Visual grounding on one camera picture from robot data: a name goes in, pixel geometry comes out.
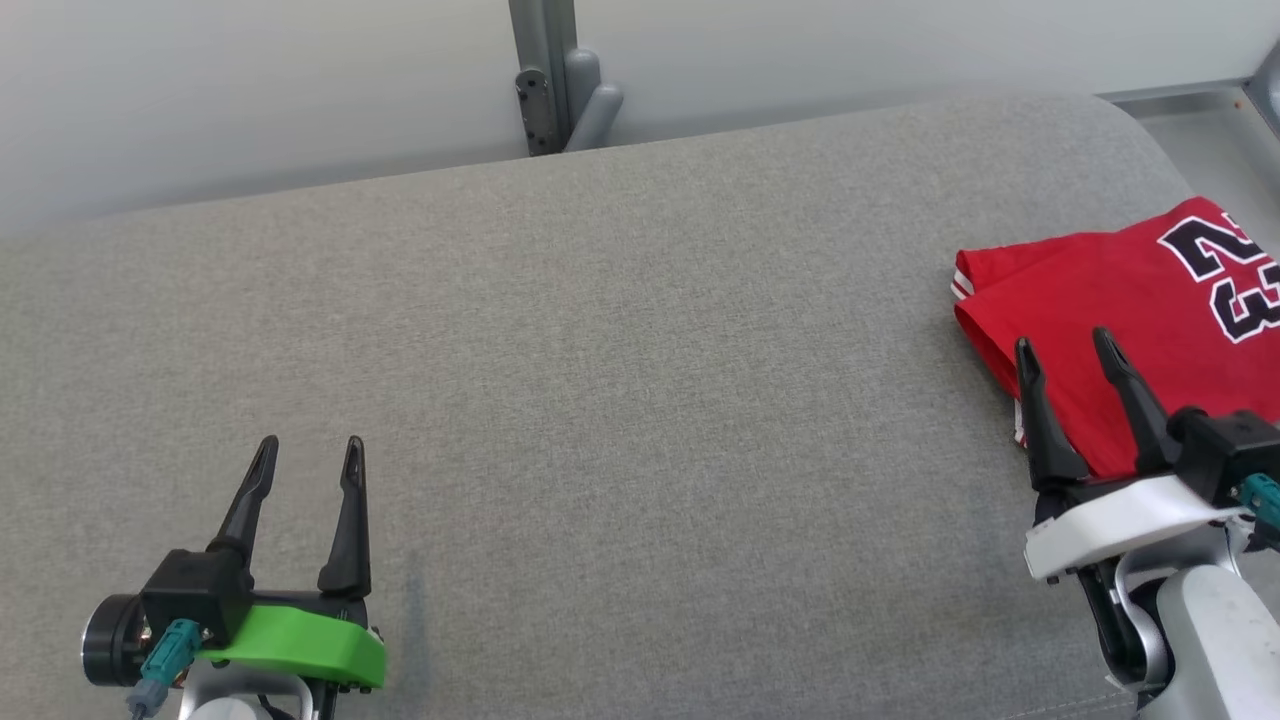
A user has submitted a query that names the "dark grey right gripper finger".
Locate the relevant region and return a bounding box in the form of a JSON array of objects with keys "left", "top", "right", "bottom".
[
  {"left": 1015, "top": 337, "right": 1091, "bottom": 491},
  {"left": 1092, "top": 326, "right": 1183, "bottom": 476}
]

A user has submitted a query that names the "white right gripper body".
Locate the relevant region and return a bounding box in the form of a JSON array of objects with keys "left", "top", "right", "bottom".
[{"left": 1025, "top": 470, "right": 1251, "bottom": 583}]

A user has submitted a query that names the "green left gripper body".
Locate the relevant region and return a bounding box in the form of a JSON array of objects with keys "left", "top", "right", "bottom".
[{"left": 82, "top": 592, "right": 388, "bottom": 689}]

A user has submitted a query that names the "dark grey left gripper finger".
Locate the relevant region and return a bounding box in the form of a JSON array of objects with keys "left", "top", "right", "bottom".
[
  {"left": 207, "top": 435, "right": 281, "bottom": 581},
  {"left": 318, "top": 435, "right": 373, "bottom": 599}
]

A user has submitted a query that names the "red jersey with white sleeves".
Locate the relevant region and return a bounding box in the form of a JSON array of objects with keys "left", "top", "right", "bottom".
[{"left": 950, "top": 196, "right": 1280, "bottom": 479}]

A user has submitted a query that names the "grey fabric sofa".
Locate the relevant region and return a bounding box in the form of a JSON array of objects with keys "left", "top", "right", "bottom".
[{"left": 0, "top": 92, "right": 1280, "bottom": 720}]

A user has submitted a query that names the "right cable with teal connector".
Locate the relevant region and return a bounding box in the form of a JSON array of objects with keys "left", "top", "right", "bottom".
[{"left": 1238, "top": 474, "right": 1280, "bottom": 549}]

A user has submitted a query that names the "cable with teal connector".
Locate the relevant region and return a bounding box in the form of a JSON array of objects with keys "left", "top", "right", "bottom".
[
  {"left": 1238, "top": 474, "right": 1280, "bottom": 549},
  {"left": 126, "top": 618, "right": 203, "bottom": 720}
]

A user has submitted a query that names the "left cable with teal connector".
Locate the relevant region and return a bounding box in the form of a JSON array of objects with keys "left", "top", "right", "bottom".
[{"left": 126, "top": 618, "right": 203, "bottom": 720}]

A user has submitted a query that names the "grey metal post bracket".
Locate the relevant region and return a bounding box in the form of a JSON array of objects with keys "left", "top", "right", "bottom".
[{"left": 508, "top": 0, "right": 581, "bottom": 158}]

